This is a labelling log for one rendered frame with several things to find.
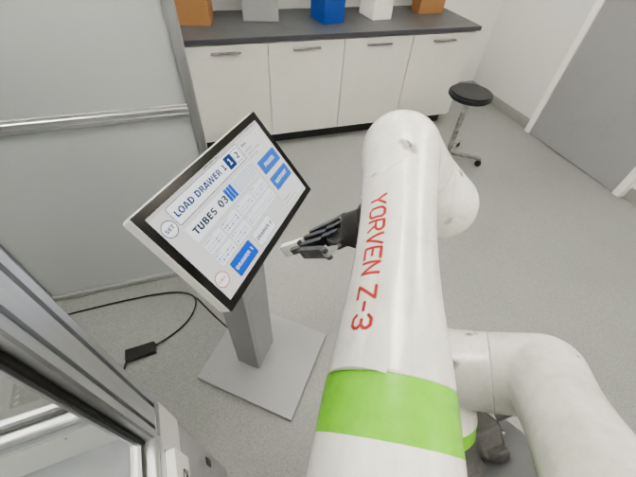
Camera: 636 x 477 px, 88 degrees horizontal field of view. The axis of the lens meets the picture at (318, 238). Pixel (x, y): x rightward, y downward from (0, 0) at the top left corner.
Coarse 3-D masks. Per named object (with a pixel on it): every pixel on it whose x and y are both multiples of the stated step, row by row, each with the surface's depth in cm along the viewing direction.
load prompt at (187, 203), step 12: (228, 156) 89; (240, 156) 92; (216, 168) 85; (228, 168) 88; (204, 180) 82; (216, 180) 85; (192, 192) 79; (204, 192) 81; (168, 204) 74; (180, 204) 76; (192, 204) 78; (180, 216) 75
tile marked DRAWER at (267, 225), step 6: (264, 222) 94; (270, 222) 96; (258, 228) 92; (264, 228) 94; (270, 228) 95; (252, 234) 90; (258, 234) 92; (264, 234) 93; (270, 234) 95; (258, 240) 91; (264, 240) 93
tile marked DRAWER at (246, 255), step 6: (246, 246) 88; (252, 246) 89; (240, 252) 86; (246, 252) 87; (252, 252) 89; (234, 258) 84; (240, 258) 85; (246, 258) 87; (252, 258) 88; (234, 264) 83; (240, 264) 85; (246, 264) 86; (240, 270) 85
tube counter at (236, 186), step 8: (248, 168) 94; (240, 176) 91; (248, 176) 93; (232, 184) 88; (240, 184) 90; (248, 184) 92; (224, 192) 86; (232, 192) 88; (240, 192) 90; (216, 200) 83; (224, 200) 85; (232, 200) 87; (224, 208) 85
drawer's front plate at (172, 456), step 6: (168, 450) 63; (174, 450) 63; (168, 456) 63; (174, 456) 63; (180, 456) 66; (186, 456) 71; (168, 462) 62; (174, 462) 62; (180, 462) 65; (186, 462) 70; (168, 468) 61; (174, 468) 61; (180, 468) 64; (186, 468) 68; (168, 474) 61; (174, 474) 61; (180, 474) 63
